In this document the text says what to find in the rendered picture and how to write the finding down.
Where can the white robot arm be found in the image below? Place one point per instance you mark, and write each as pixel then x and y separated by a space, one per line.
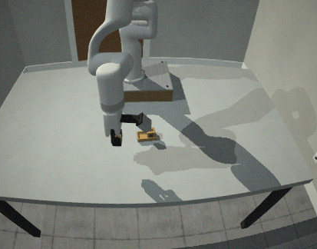
pixel 138 21

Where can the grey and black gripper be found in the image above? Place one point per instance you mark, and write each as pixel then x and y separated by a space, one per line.
pixel 112 125

